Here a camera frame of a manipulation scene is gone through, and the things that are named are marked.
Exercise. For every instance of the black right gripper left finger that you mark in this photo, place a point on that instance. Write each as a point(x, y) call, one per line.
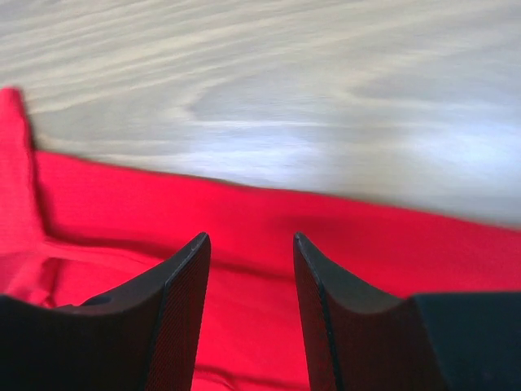
point(141, 335)

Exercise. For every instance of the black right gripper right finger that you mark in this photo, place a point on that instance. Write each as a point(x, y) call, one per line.
point(358, 337)

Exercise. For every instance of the red t shirt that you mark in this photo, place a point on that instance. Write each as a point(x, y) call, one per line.
point(72, 230)

